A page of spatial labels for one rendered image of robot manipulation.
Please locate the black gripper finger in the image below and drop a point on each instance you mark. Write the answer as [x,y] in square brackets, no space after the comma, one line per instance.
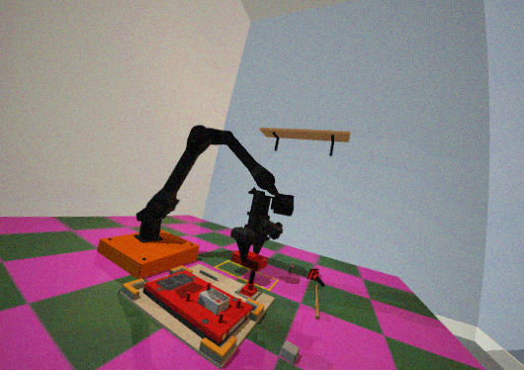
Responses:
[259,243]
[243,248]

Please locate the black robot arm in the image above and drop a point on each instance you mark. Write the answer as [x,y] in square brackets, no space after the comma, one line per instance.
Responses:
[200,137]

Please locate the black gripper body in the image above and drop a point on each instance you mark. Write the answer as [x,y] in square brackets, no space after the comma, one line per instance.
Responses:
[249,231]

